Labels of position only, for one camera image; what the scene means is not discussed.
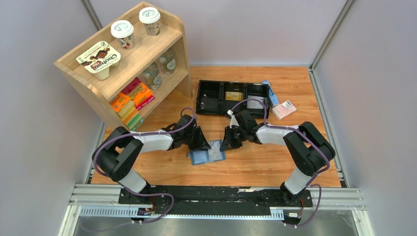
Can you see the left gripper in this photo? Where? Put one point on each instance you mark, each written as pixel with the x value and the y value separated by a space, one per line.
pixel 201 144

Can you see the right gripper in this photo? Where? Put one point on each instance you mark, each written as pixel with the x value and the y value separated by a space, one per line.
pixel 227 143

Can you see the teal leather card holder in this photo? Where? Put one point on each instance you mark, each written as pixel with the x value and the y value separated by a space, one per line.
pixel 198 157

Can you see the dark credit card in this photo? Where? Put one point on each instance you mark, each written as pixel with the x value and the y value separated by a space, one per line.
pixel 209 104

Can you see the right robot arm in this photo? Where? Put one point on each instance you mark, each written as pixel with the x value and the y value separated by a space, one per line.
pixel 310 151

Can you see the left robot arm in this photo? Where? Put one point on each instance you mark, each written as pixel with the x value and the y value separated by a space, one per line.
pixel 116 156

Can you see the silver VIP card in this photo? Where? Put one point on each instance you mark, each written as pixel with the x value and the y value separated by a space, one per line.
pixel 256 102

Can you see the gold card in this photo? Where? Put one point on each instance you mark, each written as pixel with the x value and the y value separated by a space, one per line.
pixel 233 96

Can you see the pink card box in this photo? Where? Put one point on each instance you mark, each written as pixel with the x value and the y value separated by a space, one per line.
pixel 283 110

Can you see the black bin left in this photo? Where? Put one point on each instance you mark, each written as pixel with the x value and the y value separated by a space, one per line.
pixel 211 89

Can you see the black bin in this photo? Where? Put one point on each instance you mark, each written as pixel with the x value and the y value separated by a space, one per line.
pixel 230 86
pixel 211 89
pixel 257 90

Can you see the black bin middle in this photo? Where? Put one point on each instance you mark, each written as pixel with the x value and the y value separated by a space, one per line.
pixel 230 86

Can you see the black bin right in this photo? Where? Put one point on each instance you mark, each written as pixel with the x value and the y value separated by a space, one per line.
pixel 257 90

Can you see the light blue box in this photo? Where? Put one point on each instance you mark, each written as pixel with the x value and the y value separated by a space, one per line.
pixel 273 99

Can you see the red orange sponge pack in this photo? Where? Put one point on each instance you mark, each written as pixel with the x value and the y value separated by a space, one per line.
pixel 139 93

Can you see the glass bottle left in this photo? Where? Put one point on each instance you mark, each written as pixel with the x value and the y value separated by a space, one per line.
pixel 152 76

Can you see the glass bottle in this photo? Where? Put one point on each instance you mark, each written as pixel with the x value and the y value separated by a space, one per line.
pixel 168 61
pixel 152 76

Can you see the colourful sponge stack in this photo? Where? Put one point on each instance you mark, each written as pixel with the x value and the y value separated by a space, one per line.
pixel 126 111

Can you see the glass bottle right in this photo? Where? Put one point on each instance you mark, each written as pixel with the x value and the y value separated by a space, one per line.
pixel 168 61

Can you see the wooden shelf unit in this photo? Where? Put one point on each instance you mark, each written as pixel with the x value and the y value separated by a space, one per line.
pixel 133 61

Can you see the Chobani yogurt pack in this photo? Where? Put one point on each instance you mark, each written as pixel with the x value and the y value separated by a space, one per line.
pixel 98 59

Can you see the white lidded cup right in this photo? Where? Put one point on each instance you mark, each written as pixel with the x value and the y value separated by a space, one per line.
pixel 150 17

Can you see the white lidded cup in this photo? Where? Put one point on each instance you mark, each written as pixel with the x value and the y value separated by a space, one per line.
pixel 150 17
pixel 122 31

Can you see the white lidded cup left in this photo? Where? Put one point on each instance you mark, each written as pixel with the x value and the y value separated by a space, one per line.
pixel 122 31

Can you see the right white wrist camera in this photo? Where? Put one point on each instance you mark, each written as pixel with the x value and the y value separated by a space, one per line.
pixel 233 122

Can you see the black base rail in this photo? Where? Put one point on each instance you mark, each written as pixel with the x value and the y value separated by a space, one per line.
pixel 214 200

